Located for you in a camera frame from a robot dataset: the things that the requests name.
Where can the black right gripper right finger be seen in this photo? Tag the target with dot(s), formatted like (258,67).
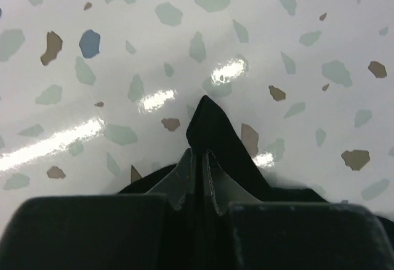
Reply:
(246,233)

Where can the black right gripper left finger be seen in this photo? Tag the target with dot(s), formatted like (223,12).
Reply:
(151,230)

